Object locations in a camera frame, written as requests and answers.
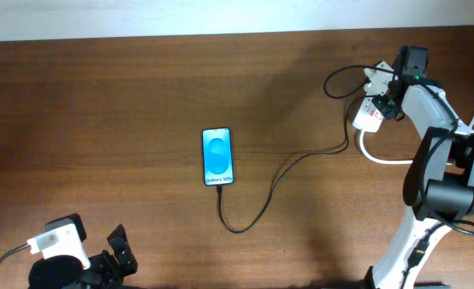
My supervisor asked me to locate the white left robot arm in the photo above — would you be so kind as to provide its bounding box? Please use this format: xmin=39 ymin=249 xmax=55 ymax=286
xmin=27 ymin=223 xmax=138 ymax=289

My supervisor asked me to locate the white power strip cord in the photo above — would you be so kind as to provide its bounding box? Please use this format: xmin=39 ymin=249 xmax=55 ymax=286
xmin=359 ymin=96 xmax=474 ymax=165

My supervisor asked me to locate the black USB charging cable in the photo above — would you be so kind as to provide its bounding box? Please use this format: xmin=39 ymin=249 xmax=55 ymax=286
xmin=216 ymin=96 xmax=368 ymax=235

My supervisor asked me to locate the white USB charger adapter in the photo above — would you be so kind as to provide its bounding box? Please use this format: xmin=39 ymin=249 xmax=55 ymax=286
xmin=363 ymin=61 xmax=393 ymax=96

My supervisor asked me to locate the white power strip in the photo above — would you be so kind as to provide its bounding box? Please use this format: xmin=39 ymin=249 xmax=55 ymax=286
xmin=351 ymin=60 xmax=396 ymax=134

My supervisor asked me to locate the blue Samsung smartphone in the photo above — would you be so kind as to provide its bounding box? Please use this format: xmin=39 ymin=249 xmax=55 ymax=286
xmin=202 ymin=128 xmax=234 ymax=186

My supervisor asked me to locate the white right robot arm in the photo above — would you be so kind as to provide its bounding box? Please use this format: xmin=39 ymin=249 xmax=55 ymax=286
xmin=362 ymin=46 xmax=474 ymax=288

